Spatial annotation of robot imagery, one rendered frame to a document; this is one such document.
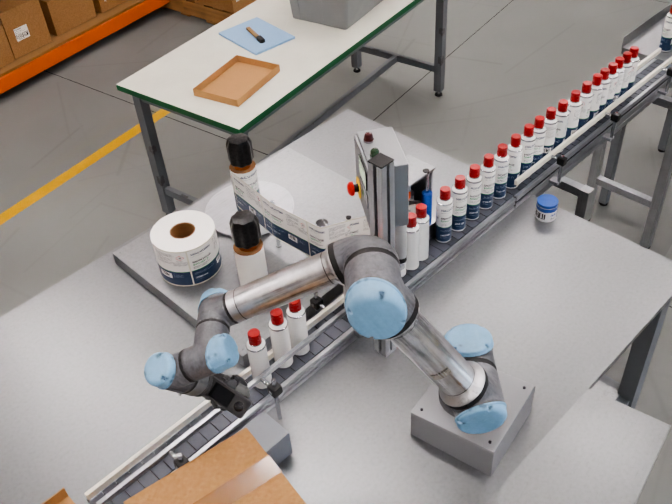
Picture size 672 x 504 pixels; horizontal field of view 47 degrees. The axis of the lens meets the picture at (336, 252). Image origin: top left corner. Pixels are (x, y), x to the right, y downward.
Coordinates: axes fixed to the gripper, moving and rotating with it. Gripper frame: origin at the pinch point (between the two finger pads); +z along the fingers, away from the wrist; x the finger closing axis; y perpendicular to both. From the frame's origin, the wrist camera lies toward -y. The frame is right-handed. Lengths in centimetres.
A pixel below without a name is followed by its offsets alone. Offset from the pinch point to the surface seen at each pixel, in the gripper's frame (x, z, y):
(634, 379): -62, 123, -59
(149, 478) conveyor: 29.3, -4.8, 9.7
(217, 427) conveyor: 12.0, 7.1, 7.5
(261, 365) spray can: -7.5, 8.1, 6.2
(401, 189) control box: -63, -5, -10
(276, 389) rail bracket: -4.7, 7.6, -1.6
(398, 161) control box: -68, -11, -9
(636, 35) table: -203, 154, 14
